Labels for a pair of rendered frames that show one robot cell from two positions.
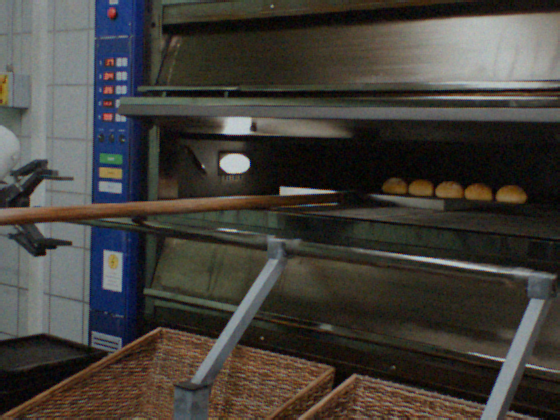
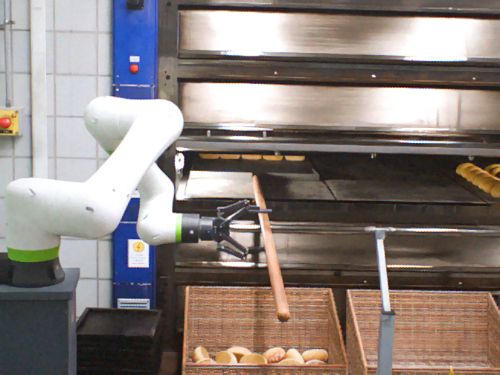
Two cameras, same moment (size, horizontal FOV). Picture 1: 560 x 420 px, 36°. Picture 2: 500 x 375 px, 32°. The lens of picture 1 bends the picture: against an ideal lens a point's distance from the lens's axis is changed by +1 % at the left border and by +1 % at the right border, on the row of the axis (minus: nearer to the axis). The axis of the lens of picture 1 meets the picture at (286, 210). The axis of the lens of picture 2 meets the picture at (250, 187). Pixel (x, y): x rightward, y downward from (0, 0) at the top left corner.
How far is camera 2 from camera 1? 227 cm
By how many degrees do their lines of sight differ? 40
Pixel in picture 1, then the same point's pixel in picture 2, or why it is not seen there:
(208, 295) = (230, 259)
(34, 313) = not seen: hidden behind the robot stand
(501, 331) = (430, 252)
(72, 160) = (80, 174)
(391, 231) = (364, 207)
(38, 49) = (40, 88)
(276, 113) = (317, 148)
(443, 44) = (395, 105)
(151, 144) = (167, 161)
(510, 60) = (435, 116)
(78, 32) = (85, 77)
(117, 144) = not seen: hidden behind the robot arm
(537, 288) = not seen: outside the picture
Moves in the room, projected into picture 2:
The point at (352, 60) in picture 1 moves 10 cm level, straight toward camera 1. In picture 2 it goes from (338, 111) to (356, 113)
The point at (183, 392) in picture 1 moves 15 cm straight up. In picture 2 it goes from (389, 316) to (392, 269)
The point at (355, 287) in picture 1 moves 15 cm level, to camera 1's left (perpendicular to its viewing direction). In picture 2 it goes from (339, 240) to (310, 245)
